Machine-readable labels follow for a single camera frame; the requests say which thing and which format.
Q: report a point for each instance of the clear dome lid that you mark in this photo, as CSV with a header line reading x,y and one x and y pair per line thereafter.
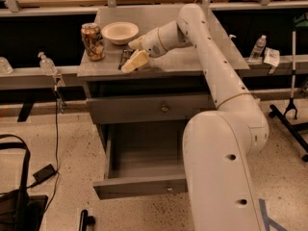
x,y
5,67

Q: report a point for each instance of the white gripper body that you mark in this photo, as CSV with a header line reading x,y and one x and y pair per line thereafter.
x,y
150,43

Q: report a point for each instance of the closed top drawer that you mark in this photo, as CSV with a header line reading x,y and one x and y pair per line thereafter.
x,y
123,109

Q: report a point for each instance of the white packet on rail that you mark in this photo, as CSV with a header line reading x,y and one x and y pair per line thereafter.
x,y
272,58

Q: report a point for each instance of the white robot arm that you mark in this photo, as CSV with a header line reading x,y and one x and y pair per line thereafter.
x,y
215,143

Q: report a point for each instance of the grey drawer cabinet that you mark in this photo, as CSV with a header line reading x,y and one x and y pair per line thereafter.
x,y
178,71

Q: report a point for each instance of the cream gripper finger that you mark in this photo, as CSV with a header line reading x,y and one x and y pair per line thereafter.
x,y
138,59
136,44

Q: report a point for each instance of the orange patterned soda can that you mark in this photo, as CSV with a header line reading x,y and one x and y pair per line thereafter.
x,y
93,41

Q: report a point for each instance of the black handle on floor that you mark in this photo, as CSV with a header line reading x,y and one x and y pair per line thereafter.
x,y
85,220

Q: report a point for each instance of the clear plastic water bottle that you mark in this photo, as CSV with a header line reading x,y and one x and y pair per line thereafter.
x,y
258,48

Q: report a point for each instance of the clear hand sanitizer bottle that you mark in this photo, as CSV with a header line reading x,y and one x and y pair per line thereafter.
x,y
47,65

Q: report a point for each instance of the open middle drawer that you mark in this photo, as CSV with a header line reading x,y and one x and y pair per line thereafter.
x,y
143,158

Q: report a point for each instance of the black power adapter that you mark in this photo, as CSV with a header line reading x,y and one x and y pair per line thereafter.
x,y
44,173

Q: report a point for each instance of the blue tape cross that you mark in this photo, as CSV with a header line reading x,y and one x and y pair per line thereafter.
x,y
269,223

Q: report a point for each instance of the white ceramic bowl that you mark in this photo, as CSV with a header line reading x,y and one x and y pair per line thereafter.
x,y
120,33

